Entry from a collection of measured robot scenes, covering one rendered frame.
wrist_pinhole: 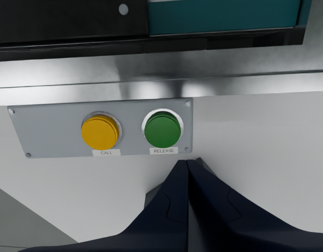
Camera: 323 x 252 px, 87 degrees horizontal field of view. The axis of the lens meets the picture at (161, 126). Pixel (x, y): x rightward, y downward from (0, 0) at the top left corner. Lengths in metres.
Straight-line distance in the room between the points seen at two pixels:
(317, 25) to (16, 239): 2.51
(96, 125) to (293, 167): 0.36
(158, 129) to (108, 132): 0.06
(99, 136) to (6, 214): 2.10
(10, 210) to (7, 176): 1.73
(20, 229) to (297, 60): 2.34
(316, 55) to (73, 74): 0.24
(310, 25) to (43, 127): 0.29
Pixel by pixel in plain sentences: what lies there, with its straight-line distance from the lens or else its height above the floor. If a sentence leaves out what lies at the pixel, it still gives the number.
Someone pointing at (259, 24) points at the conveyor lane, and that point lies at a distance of 0.22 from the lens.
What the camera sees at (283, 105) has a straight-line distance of 0.35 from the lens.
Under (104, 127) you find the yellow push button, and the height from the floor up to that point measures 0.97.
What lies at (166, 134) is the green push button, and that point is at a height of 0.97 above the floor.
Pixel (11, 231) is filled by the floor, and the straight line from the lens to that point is 2.41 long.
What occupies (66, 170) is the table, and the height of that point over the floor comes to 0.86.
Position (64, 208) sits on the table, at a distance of 0.47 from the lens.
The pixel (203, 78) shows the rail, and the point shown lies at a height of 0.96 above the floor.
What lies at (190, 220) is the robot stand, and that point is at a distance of 0.26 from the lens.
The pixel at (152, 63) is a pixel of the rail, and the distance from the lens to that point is 0.18.
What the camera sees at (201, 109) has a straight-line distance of 0.30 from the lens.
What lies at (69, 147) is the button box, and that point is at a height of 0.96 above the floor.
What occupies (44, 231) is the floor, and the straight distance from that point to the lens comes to 2.23.
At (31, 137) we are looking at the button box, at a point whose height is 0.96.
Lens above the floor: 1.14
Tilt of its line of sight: 69 degrees down
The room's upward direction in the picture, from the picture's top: 177 degrees counter-clockwise
